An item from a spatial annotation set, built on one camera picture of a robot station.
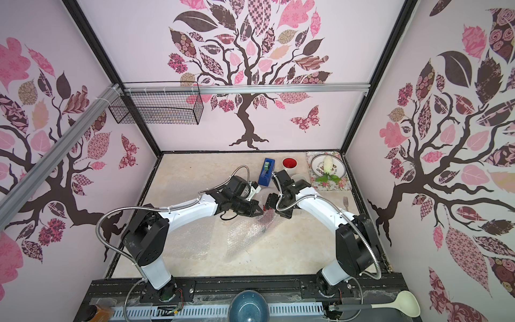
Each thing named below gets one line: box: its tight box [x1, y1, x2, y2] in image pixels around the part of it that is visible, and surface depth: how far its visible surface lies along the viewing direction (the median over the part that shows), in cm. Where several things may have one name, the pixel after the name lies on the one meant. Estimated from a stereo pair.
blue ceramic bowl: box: [227, 289, 270, 322], surface depth 69 cm
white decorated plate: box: [310, 153, 347, 179], surface depth 113 cm
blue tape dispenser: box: [257, 157, 276, 187], surface depth 108 cm
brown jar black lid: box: [83, 304, 114, 322], surface depth 66 cm
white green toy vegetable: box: [315, 155, 342, 184], surface depth 109 cm
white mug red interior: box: [281, 156, 299, 172], surface depth 107 cm
